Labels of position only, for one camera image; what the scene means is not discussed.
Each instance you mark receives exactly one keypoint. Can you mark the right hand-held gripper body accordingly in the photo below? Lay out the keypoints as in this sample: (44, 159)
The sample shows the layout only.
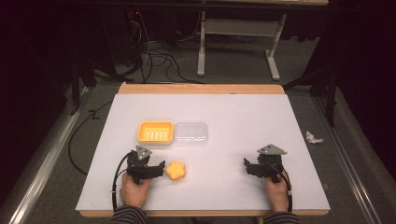
(270, 163)

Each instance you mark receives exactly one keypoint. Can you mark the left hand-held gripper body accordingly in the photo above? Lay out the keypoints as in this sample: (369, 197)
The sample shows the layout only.
(139, 163)

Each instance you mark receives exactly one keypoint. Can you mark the person's left hand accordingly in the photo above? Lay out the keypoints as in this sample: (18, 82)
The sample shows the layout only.
(134, 193)

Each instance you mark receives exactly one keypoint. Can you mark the person's right hand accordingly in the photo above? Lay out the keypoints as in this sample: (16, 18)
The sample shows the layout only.
(277, 194)

